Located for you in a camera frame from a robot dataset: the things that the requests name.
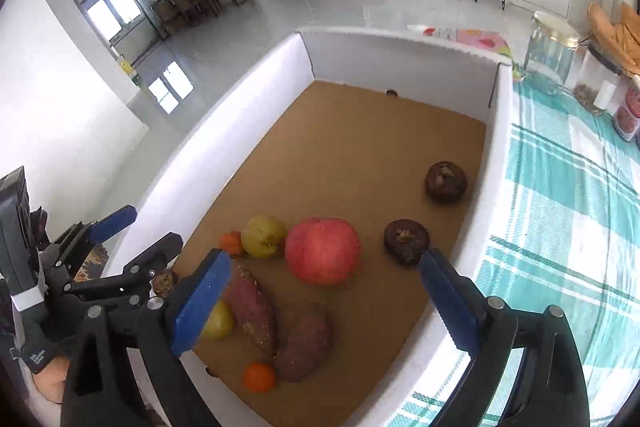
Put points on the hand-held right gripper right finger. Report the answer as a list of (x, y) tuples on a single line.
[(450, 302)]

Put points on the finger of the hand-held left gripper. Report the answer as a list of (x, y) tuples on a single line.
[(155, 253), (115, 219)]

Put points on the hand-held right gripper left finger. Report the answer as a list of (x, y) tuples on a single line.
[(202, 302)]

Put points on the yellow-green pear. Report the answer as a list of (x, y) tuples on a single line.
[(221, 323), (263, 236)]

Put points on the dark brown round fruit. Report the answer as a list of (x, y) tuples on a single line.
[(406, 241), (164, 283), (446, 182)]

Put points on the reddish sweet potato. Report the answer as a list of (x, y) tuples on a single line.
[(250, 307), (302, 347)]

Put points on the small orange tangerine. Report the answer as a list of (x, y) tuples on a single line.
[(231, 243), (259, 377)]

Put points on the large red apple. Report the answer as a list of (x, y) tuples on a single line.
[(322, 251)]

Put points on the white cardboard box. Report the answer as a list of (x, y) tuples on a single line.
[(350, 147)]

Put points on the person's left hand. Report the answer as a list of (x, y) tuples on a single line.
[(37, 352)]

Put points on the teal plaid tablecloth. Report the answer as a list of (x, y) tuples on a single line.
[(550, 232)]

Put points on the small yellow floor object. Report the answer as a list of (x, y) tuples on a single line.
[(126, 67)]

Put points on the glass balcony door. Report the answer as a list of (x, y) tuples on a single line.
[(125, 2)]

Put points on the fruit print colourful mat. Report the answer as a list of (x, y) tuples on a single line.
[(482, 39)]

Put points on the black lid clear jar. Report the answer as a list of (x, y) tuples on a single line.
[(597, 82)]

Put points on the red label food can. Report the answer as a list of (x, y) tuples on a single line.
[(630, 107)]

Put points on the gold lid glass jar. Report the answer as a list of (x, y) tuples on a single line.
[(550, 52)]

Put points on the white printed leaflet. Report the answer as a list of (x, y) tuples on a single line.
[(430, 30)]

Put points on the orange cushioned chair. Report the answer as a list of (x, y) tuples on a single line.
[(615, 32)]

